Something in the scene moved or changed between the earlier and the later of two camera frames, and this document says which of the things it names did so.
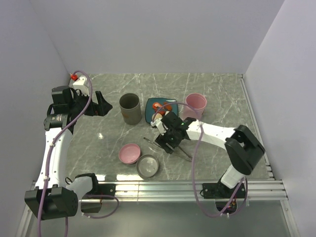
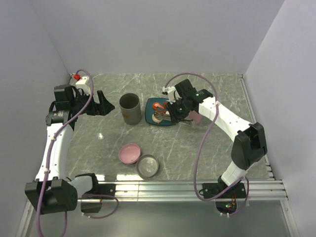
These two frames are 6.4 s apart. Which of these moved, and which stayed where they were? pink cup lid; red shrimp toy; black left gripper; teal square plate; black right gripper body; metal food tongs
Moved: black right gripper body; metal food tongs
Stayed: black left gripper; teal square plate; pink cup lid; red shrimp toy
